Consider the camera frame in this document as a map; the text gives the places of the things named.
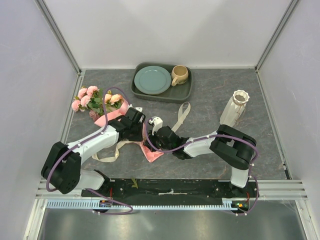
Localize pink wrapping paper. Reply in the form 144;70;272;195
93;101;165;164

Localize beige ribbon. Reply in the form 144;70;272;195
91;101;192;163

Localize pink flower bunch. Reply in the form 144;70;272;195
71;85;125;118

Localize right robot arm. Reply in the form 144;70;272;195
144;124;259;197

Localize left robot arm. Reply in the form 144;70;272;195
41;107;146;197

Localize white ribbed vase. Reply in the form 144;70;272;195
219;89;250;127

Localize dark green tray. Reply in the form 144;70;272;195
130;62;193;103

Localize teal plate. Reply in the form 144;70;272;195
133;65;172;95

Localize beige ceramic mug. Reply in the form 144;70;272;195
171;65;189;87

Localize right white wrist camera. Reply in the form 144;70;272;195
148;116;163;135

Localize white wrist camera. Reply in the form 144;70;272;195
129;106;143;113
148;116;163;135

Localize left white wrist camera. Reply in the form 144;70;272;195
129;106;143;113

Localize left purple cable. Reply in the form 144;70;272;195
44;86;135;216

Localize purple cable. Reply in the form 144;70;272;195
142;121;261;217
44;86;135;216

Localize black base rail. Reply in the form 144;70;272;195
96;178;259;200

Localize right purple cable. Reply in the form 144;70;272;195
142;121;261;217

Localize slotted cable duct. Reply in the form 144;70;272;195
46;199;238;211

